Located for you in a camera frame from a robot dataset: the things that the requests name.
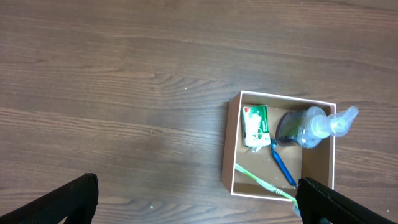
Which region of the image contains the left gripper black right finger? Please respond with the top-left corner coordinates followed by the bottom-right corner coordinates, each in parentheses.
top-left (295, 177), bottom-right (394, 224)

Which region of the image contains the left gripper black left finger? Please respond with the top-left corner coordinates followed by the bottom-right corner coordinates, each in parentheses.
top-left (1, 173), bottom-right (99, 224)

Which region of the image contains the green toothbrush with cap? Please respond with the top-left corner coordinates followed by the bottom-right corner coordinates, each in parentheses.
top-left (234, 163), bottom-right (301, 217)

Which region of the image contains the clear pump dispenser bottle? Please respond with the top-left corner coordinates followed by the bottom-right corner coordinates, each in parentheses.
top-left (275, 106), bottom-right (359, 149)

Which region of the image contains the green soap bar package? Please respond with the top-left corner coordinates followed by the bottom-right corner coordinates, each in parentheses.
top-left (241, 105), bottom-right (271, 153)

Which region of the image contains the pink open cardboard box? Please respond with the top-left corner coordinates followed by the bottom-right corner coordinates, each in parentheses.
top-left (221, 90), bottom-right (337, 202)

